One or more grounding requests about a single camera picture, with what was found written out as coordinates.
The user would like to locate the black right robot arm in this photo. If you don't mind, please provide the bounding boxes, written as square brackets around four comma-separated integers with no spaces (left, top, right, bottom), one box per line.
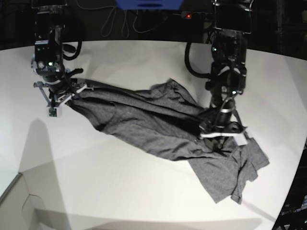
[31,0,87,110]

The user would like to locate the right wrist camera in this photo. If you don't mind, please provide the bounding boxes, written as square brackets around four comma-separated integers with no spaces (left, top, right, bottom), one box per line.
[47,107,62,117]

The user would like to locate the white power strip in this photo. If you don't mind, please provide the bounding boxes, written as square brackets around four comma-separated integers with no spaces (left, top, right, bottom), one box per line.
[180,11,213,20]

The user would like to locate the blue box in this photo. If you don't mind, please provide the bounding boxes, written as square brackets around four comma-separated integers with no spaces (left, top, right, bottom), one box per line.
[116,0,183,10]

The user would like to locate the grey t-shirt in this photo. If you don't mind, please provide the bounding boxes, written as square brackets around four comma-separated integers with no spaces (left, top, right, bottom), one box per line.
[68,79,269,203]

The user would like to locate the grey looped cables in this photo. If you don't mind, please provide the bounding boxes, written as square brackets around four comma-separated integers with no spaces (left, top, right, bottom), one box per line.
[100,6,168,38]

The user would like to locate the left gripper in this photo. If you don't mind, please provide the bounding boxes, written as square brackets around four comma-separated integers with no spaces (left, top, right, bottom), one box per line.
[199,119,247,146]

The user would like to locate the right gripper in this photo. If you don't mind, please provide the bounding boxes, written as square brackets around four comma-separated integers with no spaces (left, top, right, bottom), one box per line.
[33,68,94,107]

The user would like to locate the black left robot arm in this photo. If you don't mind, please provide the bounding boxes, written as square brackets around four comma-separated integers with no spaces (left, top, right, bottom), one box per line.
[184,0,253,150]

